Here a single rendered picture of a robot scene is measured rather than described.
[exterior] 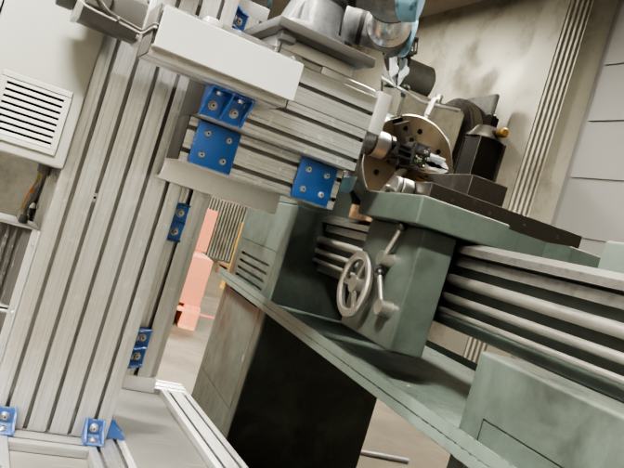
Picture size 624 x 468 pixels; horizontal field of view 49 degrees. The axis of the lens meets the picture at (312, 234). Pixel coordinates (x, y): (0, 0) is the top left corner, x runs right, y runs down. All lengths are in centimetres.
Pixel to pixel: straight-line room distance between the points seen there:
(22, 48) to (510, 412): 107
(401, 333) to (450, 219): 26
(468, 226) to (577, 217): 408
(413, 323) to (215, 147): 54
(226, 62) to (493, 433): 75
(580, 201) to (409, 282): 416
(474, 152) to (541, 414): 75
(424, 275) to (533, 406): 45
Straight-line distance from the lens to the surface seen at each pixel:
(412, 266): 143
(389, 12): 150
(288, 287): 222
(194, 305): 441
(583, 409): 102
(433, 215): 140
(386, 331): 146
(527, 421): 110
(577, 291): 120
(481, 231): 147
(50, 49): 144
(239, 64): 123
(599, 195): 544
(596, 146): 562
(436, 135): 222
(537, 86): 604
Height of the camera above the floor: 78
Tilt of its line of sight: level
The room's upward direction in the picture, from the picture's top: 17 degrees clockwise
